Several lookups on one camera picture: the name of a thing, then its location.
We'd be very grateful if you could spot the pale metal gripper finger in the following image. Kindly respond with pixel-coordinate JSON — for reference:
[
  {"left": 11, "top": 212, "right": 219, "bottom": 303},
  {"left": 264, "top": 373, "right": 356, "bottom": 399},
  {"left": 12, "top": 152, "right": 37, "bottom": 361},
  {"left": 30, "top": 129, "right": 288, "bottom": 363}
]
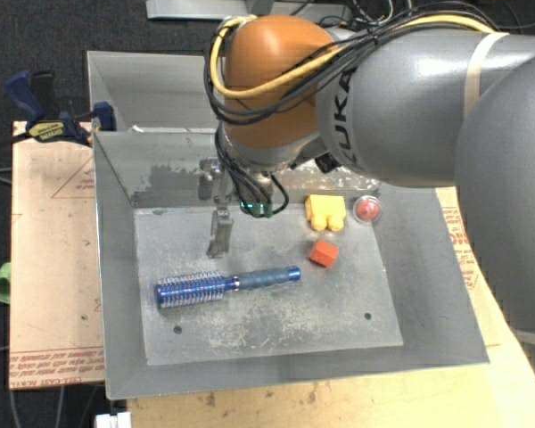
[
  {"left": 198, "top": 157, "right": 225, "bottom": 202},
  {"left": 206, "top": 207, "right": 235, "bottom": 259}
]

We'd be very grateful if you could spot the blue round hairbrush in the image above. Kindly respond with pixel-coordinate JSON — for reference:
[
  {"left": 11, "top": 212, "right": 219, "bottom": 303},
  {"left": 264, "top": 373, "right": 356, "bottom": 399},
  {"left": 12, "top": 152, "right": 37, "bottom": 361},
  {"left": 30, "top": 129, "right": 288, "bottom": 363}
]
[{"left": 153, "top": 265, "right": 302, "bottom": 310}]

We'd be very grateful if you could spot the yellow toy building block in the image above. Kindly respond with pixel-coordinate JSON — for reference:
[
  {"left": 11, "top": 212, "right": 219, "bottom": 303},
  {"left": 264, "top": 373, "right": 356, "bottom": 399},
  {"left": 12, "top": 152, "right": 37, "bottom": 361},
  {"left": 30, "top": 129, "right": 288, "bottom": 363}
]
[{"left": 304, "top": 193, "right": 347, "bottom": 233}]

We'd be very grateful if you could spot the orange-red small block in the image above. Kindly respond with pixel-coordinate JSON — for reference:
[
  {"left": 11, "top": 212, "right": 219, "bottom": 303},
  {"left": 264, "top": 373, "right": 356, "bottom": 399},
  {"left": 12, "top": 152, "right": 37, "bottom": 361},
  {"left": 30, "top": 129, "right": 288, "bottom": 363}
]
[{"left": 308, "top": 238, "right": 341, "bottom": 268}]

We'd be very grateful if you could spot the grey metal bin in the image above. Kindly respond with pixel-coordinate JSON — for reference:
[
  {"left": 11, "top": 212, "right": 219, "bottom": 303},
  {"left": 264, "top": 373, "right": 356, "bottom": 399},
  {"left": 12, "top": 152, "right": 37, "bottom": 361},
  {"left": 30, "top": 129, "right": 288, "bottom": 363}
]
[{"left": 87, "top": 50, "right": 490, "bottom": 401}]

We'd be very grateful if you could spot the red ball in clear dome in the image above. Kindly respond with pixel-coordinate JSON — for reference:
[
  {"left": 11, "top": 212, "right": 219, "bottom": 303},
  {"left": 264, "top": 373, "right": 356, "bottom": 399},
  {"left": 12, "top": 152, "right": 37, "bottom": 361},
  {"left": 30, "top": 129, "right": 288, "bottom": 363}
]
[{"left": 352, "top": 194, "right": 383, "bottom": 225}]

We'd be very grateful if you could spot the brown cardboard board, red print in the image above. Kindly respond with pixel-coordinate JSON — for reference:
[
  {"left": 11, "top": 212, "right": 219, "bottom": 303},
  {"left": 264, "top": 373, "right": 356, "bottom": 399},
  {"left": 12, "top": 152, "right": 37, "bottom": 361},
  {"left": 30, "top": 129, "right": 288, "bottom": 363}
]
[{"left": 8, "top": 120, "right": 503, "bottom": 391}]

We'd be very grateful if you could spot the black cylinder on white bracket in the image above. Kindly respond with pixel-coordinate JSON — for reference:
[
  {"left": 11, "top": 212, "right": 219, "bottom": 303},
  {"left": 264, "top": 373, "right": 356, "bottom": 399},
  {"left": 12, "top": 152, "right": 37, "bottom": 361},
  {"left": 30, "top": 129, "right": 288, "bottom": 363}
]
[{"left": 289, "top": 150, "right": 342, "bottom": 174}]

